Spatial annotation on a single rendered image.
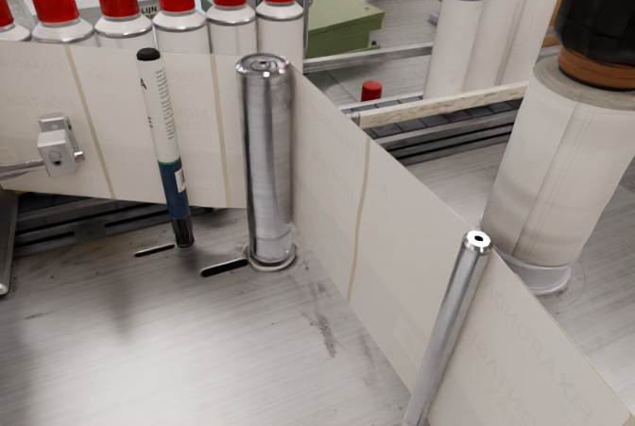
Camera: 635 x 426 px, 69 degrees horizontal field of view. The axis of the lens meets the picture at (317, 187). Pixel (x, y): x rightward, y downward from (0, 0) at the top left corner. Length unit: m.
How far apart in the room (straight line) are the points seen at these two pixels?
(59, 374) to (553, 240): 0.38
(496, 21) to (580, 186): 0.34
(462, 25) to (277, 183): 0.36
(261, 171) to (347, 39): 0.64
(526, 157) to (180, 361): 0.30
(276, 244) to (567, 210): 0.23
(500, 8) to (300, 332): 0.48
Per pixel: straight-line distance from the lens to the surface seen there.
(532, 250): 0.41
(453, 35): 0.64
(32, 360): 0.41
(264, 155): 0.34
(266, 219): 0.38
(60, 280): 0.46
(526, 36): 0.73
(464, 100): 0.67
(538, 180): 0.38
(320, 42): 0.92
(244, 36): 0.50
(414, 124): 0.65
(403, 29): 1.15
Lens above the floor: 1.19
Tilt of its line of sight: 38 degrees down
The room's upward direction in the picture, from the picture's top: 3 degrees clockwise
